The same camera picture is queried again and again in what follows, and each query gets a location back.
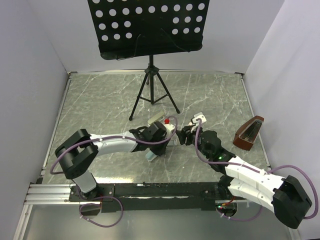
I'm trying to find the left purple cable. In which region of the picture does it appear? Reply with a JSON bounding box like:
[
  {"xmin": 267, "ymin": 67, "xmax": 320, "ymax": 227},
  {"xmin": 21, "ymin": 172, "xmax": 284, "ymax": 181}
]
[{"xmin": 50, "ymin": 115, "xmax": 179, "ymax": 176}]

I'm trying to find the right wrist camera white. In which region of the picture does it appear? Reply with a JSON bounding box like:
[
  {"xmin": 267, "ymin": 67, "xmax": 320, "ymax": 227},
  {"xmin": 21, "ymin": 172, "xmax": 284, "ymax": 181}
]
[{"xmin": 188, "ymin": 112, "xmax": 207, "ymax": 132}]

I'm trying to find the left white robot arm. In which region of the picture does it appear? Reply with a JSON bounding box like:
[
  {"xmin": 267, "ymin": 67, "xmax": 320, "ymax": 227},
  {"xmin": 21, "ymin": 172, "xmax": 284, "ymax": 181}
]
[{"xmin": 55, "ymin": 121, "xmax": 176, "ymax": 201}]

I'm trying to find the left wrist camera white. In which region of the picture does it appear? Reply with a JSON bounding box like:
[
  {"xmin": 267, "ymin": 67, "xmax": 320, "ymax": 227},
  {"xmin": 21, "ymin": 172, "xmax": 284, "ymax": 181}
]
[{"xmin": 163, "ymin": 118, "xmax": 176, "ymax": 139}]

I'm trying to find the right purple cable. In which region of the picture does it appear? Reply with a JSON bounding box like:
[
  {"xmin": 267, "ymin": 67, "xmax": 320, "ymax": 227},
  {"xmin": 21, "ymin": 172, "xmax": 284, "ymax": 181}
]
[{"xmin": 193, "ymin": 118, "xmax": 316, "ymax": 220}]

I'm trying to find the light blue stapler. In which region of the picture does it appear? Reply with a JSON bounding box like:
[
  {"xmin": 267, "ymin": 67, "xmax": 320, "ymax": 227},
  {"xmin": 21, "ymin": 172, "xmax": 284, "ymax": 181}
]
[{"xmin": 145, "ymin": 150, "xmax": 158, "ymax": 162}]

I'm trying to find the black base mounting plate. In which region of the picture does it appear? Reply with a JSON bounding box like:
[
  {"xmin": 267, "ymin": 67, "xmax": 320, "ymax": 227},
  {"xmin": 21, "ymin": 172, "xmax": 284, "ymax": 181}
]
[{"xmin": 69, "ymin": 182, "xmax": 233, "ymax": 213}]

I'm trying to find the purple cable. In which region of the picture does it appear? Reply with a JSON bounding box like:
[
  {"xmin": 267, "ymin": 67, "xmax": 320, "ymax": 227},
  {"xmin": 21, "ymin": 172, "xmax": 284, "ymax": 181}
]
[
  {"xmin": 50, "ymin": 115, "xmax": 179, "ymax": 176},
  {"xmin": 193, "ymin": 118, "xmax": 316, "ymax": 220}
]

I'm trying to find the brown wooden metronome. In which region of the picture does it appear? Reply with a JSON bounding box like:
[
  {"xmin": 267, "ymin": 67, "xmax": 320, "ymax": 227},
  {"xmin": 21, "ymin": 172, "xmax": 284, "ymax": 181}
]
[{"xmin": 232, "ymin": 115, "xmax": 264, "ymax": 151}]

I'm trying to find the aluminium rail frame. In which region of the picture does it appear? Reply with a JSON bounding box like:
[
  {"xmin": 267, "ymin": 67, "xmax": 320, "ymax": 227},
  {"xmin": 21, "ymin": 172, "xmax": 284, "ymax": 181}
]
[{"xmin": 24, "ymin": 71, "xmax": 297, "ymax": 240}]

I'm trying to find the black perforated music stand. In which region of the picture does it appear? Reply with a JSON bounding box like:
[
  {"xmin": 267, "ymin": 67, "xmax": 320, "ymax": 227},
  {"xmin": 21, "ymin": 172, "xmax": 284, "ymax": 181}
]
[{"xmin": 87, "ymin": 0, "xmax": 210, "ymax": 105}]

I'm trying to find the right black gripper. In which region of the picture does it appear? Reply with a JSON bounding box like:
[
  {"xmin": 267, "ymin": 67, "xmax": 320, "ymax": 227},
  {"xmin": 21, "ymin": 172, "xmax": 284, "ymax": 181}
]
[{"xmin": 175, "ymin": 123, "xmax": 212, "ymax": 159}]

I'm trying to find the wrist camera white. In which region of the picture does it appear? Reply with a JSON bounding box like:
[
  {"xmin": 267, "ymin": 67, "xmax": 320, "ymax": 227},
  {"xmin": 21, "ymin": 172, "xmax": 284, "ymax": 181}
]
[
  {"xmin": 188, "ymin": 112, "xmax": 207, "ymax": 132},
  {"xmin": 163, "ymin": 118, "xmax": 176, "ymax": 139}
]

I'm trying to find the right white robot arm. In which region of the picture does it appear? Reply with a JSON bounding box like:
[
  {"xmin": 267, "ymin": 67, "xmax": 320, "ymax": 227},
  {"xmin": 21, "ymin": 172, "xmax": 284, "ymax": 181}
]
[{"xmin": 176, "ymin": 126, "xmax": 312, "ymax": 229}]

